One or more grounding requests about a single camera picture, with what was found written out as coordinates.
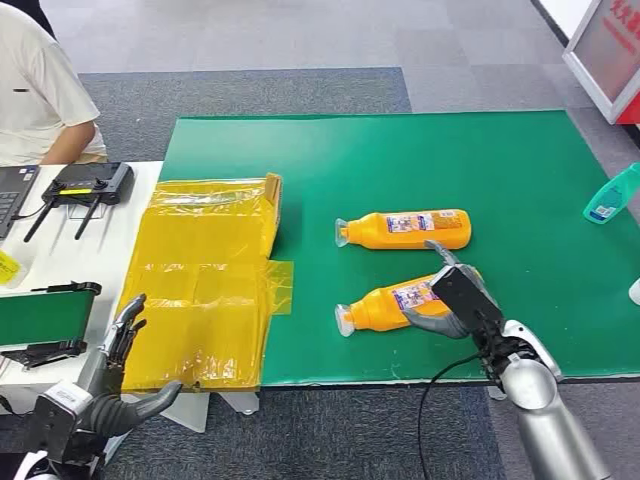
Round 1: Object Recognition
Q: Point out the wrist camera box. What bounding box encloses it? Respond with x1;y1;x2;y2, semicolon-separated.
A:
429;264;503;334
27;380;96;465

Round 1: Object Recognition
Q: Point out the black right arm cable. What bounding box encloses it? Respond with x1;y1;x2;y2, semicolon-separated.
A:
417;352;485;480

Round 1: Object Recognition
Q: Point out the yellow sticker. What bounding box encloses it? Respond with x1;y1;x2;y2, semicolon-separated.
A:
0;250;23;287

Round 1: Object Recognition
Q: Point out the person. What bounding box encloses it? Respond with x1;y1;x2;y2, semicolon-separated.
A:
0;0;109;167

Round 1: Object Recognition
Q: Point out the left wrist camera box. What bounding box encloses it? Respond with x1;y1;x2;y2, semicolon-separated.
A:
27;380;96;465

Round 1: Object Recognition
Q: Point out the yellow film wrapped cardboard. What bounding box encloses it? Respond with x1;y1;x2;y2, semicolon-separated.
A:
117;173;295;393

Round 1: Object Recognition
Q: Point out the green table mat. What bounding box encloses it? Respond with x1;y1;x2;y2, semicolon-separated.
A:
159;109;640;389

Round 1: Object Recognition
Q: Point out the black remote controller with antennas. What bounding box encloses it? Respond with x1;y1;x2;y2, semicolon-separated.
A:
23;162;135;243

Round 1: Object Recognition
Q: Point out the teal plastic bottle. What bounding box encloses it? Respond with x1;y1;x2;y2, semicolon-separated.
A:
582;162;640;225

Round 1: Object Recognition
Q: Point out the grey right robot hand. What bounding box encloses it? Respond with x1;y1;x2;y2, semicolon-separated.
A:
402;239;503;340

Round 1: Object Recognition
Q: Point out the red and white sign stand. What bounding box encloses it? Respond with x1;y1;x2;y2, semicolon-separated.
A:
562;0;640;126

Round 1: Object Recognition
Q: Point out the small green belt conveyor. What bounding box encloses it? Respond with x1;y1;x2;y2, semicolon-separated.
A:
0;281;103;370

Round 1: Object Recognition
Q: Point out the orange bottle with label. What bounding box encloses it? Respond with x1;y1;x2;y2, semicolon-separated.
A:
334;209;472;252
334;270;484;339

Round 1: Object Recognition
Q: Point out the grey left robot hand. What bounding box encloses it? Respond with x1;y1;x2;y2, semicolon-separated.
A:
77;294;183;439

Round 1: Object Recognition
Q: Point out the grey laptop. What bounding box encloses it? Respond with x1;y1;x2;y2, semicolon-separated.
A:
0;165;42;241

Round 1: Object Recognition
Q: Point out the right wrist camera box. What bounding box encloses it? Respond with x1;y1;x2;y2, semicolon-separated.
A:
429;264;503;334

